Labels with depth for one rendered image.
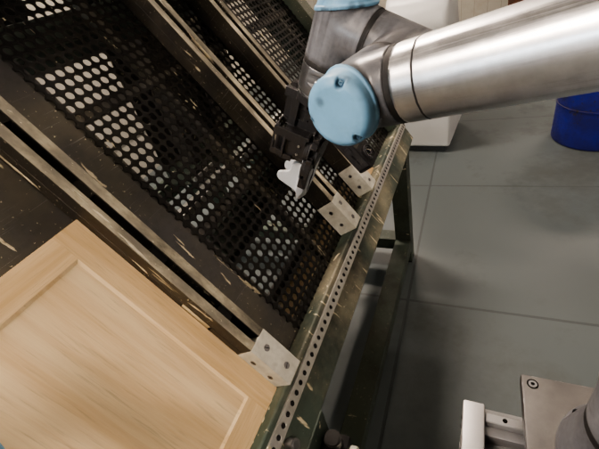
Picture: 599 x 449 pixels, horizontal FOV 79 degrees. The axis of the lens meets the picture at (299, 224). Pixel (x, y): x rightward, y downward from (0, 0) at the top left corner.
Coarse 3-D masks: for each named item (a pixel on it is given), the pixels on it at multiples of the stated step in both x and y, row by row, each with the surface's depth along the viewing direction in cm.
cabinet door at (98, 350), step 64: (64, 256) 67; (0, 320) 58; (64, 320) 63; (128, 320) 70; (192, 320) 78; (0, 384) 55; (64, 384) 60; (128, 384) 66; (192, 384) 73; (256, 384) 82; (64, 448) 57; (128, 448) 62; (192, 448) 69
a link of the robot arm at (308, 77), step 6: (306, 66) 51; (300, 72) 53; (306, 72) 51; (312, 72) 50; (318, 72) 50; (300, 78) 53; (306, 78) 52; (312, 78) 51; (318, 78) 51; (300, 84) 53; (306, 84) 52; (312, 84) 52; (306, 90) 52
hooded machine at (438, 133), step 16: (400, 0) 282; (416, 0) 276; (432, 0) 270; (448, 0) 267; (416, 16) 278; (432, 16) 273; (448, 16) 271; (416, 128) 324; (432, 128) 318; (448, 128) 312; (416, 144) 334; (432, 144) 327; (448, 144) 321
